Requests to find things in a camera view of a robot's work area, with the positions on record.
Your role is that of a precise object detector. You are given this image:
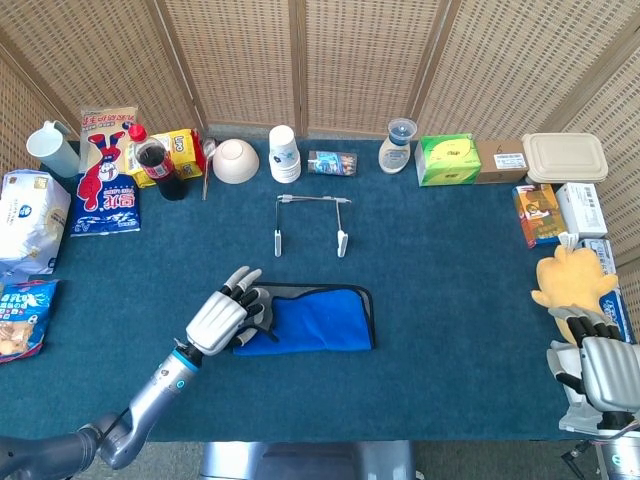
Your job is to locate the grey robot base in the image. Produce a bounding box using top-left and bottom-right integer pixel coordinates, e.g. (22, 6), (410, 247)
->
(198, 439), (417, 480)

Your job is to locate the blue carpet table cover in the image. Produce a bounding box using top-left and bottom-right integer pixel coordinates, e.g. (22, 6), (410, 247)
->
(0, 138), (621, 444)

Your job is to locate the beige lidded food container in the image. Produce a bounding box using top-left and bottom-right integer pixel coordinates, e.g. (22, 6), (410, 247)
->
(521, 132), (610, 185)

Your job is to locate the brown cardboard box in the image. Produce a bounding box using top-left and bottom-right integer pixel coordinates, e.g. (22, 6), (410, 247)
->
(473, 139), (530, 185)

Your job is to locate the yellow plush mitt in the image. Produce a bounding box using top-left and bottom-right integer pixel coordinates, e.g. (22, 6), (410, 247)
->
(530, 230), (620, 346)

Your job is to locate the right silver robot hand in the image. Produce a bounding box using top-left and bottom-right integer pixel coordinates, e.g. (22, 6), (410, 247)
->
(547, 305), (640, 416)

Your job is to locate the wire stand with white feet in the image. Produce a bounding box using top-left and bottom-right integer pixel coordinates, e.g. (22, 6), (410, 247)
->
(272, 193), (353, 259)

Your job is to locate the woven rattan folding screen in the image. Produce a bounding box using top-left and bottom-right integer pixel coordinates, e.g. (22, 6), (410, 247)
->
(0, 0), (640, 271)

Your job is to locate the blue biscuit snack bag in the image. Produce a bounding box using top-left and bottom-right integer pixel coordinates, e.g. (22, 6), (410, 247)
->
(0, 278), (60, 365)

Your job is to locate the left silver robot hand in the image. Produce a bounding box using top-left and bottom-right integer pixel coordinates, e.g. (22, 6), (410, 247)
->
(185, 265), (279, 357)

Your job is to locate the metal spoon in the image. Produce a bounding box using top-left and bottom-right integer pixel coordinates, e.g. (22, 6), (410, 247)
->
(200, 137), (218, 202)

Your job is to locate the white labelled carton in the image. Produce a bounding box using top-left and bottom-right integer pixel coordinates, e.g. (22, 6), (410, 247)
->
(554, 182), (609, 240)

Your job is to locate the upturned cream bowl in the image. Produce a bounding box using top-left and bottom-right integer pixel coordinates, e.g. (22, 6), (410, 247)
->
(212, 138), (261, 185)

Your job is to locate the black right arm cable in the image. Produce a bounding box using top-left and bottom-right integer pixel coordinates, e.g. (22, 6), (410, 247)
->
(562, 439), (601, 464)

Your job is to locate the white bottle with blue cap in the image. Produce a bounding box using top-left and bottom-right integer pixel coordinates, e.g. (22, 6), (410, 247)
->
(378, 117), (419, 175)

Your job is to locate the blue toothpaste box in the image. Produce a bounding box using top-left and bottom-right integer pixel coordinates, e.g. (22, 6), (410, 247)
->
(577, 238), (636, 346)

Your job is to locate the green tissue box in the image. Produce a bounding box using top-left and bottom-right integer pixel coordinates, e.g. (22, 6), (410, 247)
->
(413, 132), (482, 188)

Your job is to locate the stack of white paper cups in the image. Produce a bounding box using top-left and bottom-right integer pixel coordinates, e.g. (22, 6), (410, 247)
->
(268, 124), (303, 184)

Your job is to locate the cola bottle with red label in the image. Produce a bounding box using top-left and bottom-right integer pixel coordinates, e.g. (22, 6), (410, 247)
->
(128, 123), (190, 202)

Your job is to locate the yellow Lipo snack pack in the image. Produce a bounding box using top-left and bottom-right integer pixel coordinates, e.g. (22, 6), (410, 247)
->
(124, 128), (207, 189)

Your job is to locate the red white blue cartoon bag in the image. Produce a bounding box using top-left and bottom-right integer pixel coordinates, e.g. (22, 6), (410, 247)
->
(69, 105), (142, 238)

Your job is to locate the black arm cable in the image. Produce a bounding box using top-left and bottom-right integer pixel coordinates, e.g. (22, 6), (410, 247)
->
(562, 439), (601, 464)
(99, 405), (132, 442)

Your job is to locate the white flour bag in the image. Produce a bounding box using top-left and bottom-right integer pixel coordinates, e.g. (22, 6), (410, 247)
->
(0, 168), (72, 281)

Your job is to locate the orange blue box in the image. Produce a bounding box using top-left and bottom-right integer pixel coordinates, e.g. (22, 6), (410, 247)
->
(511, 183), (570, 249)

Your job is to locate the grey and blue cloth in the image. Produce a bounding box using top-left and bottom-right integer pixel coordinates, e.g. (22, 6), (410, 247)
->
(232, 282), (377, 357)

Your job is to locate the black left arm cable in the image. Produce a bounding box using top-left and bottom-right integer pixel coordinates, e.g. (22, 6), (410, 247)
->
(99, 405), (132, 442)

